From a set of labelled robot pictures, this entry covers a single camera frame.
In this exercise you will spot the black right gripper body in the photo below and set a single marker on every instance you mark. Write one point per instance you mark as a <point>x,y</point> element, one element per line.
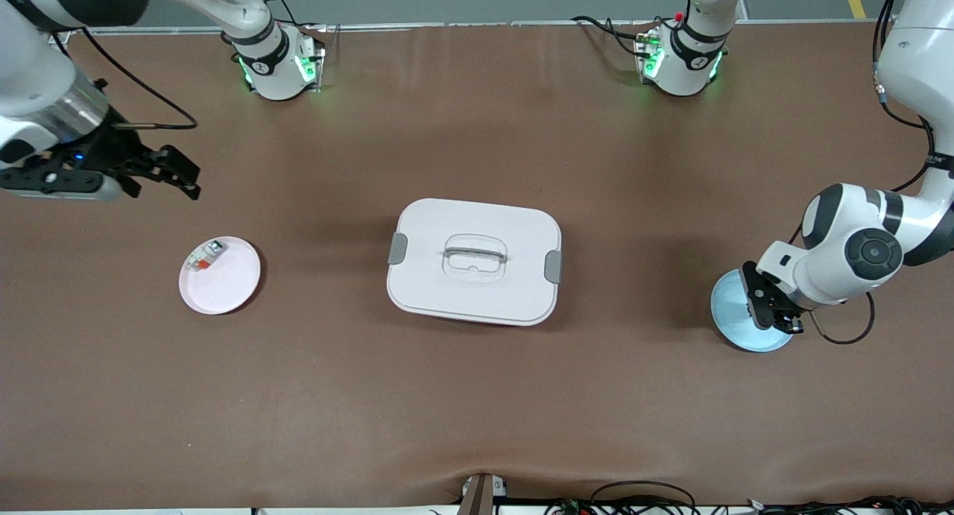
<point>119,149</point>

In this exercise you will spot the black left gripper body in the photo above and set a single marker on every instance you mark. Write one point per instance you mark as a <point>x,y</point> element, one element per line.
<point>780,313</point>

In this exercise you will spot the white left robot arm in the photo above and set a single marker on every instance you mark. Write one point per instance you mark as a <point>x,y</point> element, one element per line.
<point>920,60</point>

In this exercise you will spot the grey box latch clip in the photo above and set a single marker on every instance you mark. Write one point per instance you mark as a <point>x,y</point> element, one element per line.
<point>553,267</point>
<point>398,248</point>

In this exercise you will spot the white lidded storage box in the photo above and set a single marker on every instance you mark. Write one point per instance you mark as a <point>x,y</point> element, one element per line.
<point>477,299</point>

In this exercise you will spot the light blue round plate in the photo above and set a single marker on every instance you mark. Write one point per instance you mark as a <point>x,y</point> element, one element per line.
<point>730,314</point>

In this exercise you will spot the pink round plate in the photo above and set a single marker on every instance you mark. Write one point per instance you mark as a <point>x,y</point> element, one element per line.
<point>223,291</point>

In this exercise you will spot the brown table mat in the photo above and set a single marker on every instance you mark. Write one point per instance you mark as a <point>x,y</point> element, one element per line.
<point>477,396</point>

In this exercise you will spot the brown wooden post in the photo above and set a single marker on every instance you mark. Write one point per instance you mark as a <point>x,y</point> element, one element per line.
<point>481,496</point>

